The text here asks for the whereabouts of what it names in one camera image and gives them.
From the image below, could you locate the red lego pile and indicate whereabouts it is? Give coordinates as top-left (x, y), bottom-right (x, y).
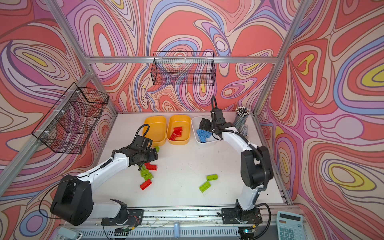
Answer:
top-left (145, 163), bottom-right (158, 171)

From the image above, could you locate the blue lego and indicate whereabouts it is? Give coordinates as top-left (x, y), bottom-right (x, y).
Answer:
top-left (197, 129), bottom-right (212, 138)
top-left (199, 136), bottom-right (207, 143)

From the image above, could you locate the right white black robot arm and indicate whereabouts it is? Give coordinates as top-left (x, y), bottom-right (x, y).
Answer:
top-left (199, 107), bottom-right (274, 212)

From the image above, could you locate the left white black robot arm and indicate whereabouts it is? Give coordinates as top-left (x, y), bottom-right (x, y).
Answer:
top-left (50, 135), bottom-right (158, 226)

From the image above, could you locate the white plastic bin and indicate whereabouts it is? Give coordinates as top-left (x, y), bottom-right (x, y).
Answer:
top-left (191, 115), bottom-right (217, 147)

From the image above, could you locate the left yellow plastic bin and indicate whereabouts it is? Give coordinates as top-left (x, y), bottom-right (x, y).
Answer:
top-left (144, 116), bottom-right (167, 147)

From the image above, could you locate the yellow plastic bin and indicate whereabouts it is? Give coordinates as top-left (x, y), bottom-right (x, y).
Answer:
top-left (166, 115), bottom-right (191, 145)
top-left (144, 116), bottom-right (167, 147)

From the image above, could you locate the cup of pencils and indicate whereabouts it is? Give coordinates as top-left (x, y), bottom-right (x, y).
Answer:
top-left (233, 107), bottom-right (250, 132)

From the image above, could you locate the middle yellow plastic bin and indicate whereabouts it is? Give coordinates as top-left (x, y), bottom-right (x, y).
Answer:
top-left (166, 115), bottom-right (191, 145)

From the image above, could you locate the light green calculator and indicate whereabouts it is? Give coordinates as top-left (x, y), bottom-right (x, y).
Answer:
top-left (277, 211), bottom-right (306, 240)

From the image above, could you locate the back black wire basket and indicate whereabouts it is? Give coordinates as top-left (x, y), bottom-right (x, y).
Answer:
top-left (151, 51), bottom-right (217, 86)

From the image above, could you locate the black wire basket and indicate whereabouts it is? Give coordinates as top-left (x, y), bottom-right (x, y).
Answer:
top-left (32, 83), bottom-right (109, 155)
top-left (151, 51), bottom-right (217, 86)

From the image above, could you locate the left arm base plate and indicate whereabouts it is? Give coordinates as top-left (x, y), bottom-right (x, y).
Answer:
top-left (101, 209), bottom-right (144, 227)

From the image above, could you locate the left black wire basket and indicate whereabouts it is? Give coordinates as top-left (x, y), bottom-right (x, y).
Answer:
top-left (32, 83), bottom-right (109, 155)

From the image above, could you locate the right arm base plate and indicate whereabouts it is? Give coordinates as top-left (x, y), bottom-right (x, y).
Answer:
top-left (217, 208), bottom-right (263, 226)

